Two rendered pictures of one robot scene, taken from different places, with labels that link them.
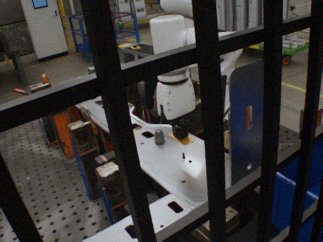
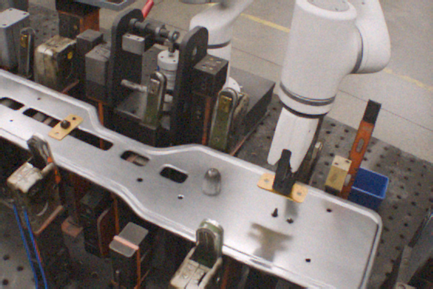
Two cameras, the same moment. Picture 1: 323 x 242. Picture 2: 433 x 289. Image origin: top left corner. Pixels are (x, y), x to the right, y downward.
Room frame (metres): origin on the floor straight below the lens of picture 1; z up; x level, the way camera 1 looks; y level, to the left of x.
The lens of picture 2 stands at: (0.35, 0.42, 1.64)
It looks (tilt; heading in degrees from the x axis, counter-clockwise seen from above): 40 degrees down; 321
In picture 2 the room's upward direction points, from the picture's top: 8 degrees clockwise
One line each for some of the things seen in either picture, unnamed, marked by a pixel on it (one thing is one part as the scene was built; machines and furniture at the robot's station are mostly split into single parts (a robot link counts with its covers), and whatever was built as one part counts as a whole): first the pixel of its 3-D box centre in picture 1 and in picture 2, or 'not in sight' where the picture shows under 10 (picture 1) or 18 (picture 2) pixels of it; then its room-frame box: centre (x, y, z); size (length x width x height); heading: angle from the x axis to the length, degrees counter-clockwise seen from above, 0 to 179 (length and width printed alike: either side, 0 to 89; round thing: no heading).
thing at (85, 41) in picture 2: not in sight; (92, 101); (1.33, 0.05, 0.90); 0.05 x 0.05 x 0.40; 31
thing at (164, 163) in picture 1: (112, 113); (56, 127); (1.15, 0.21, 1.00); 1.38 x 0.22 x 0.02; 31
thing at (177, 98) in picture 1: (176, 95); (298, 125); (0.74, -0.05, 1.20); 0.10 x 0.07 x 0.11; 121
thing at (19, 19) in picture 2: not in sight; (17, 83); (1.51, 0.21, 0.90); 0.13 x 0.10 x 0.41; 121
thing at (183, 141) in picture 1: (181, 136); (283, 185); (0.74, -0.05, 1.07); 0.08 x 0.04 x 0.01; 31
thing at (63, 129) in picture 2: not in sight; (65, 124); (1.14, 0.19, 1.01); 0.08 x 0.04 x 0.01; 120
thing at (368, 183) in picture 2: not in sight; (364, 192); (0.82, -0.51, 0.74); 0.11 x 0.10 x 0.09; 31
